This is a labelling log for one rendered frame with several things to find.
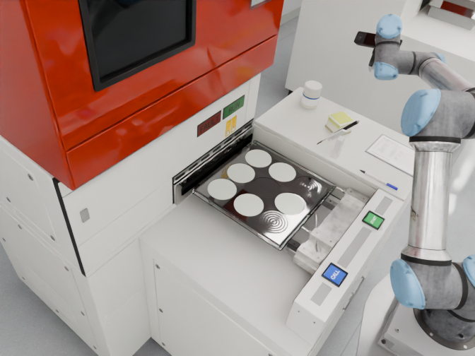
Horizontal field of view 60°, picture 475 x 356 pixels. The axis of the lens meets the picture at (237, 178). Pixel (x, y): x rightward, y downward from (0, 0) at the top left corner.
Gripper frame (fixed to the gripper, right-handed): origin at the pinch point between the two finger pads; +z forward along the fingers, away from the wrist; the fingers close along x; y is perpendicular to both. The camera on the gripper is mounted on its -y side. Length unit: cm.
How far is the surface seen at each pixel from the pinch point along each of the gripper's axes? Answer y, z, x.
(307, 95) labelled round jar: -17.2, -5.2, -26.1
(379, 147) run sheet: 17.0, -8.4, -33.6
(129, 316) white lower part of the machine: -38, -32, -132
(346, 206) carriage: 15, -24, -58
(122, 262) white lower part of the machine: -40, -54, -104
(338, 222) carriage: 15, -30, -63
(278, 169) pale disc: -12, -23, -57
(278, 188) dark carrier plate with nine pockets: -8, -29, -62
